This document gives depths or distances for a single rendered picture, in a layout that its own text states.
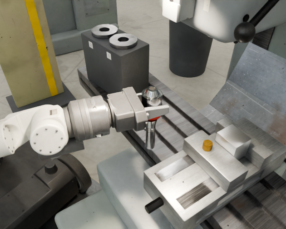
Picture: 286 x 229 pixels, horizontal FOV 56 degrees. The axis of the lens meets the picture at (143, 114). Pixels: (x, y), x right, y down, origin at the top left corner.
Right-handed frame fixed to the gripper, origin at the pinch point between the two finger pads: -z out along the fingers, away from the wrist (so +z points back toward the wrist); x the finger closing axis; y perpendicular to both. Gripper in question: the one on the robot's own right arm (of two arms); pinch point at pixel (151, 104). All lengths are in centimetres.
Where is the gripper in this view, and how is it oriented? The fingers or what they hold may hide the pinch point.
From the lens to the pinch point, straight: 62.1
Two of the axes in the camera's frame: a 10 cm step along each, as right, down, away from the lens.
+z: -9.4, 2.2, -2.6
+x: -3.4, -6.2, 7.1
